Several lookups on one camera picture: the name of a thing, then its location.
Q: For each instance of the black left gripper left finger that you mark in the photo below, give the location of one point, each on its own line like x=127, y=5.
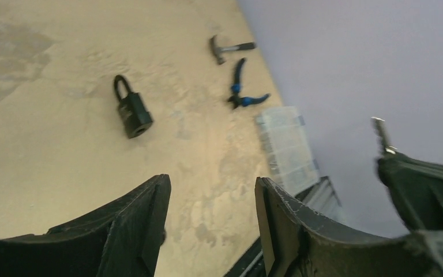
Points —
x=121, y=238

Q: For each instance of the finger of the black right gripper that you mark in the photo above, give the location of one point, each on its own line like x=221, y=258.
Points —
x=416, y=190

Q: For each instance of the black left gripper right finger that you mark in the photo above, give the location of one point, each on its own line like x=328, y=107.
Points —
x=329, y=248

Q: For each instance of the single black-head key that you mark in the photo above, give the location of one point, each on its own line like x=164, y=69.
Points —
x=384, y=141

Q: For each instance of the black padlock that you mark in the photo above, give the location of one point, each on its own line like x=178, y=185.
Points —
x=131, y=109

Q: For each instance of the clear plastic screw organizer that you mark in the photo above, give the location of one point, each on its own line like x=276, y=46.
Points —
x=283, y=138

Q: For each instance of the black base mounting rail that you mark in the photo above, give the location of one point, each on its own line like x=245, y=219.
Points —
x=267, y=254

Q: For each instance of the small black-handled hammer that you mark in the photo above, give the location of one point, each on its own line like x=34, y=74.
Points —
x=218, y=51

